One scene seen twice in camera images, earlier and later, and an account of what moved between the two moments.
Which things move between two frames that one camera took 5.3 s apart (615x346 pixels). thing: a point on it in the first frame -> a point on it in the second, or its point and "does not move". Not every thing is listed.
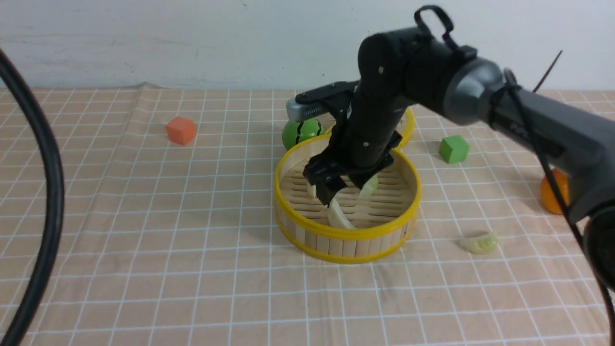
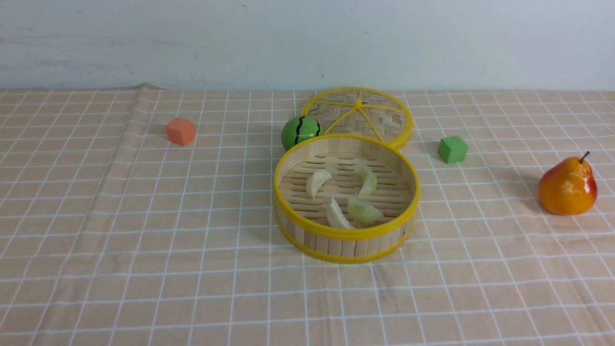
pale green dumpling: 370,187 does not move
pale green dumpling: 482,245 -> 362,213
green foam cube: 454,149 does not move
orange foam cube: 181,130 does not move
